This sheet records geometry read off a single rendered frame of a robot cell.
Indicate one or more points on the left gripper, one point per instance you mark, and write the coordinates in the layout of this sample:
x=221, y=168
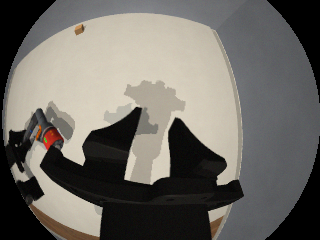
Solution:
x=15, y=157

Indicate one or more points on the grey hose nozzle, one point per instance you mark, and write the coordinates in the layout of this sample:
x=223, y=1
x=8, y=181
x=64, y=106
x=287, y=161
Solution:
x=47, y=131

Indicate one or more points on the small tan cube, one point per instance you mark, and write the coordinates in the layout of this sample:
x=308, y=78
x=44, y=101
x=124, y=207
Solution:
x=79, y=29

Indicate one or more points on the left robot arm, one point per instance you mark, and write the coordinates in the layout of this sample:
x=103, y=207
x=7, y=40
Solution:
x=30, y=188

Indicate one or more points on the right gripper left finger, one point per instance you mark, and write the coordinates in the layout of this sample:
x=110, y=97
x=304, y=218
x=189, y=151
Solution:
x=106, y=150

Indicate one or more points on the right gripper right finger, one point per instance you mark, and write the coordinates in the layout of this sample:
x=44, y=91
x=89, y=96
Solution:
x=190, y=157

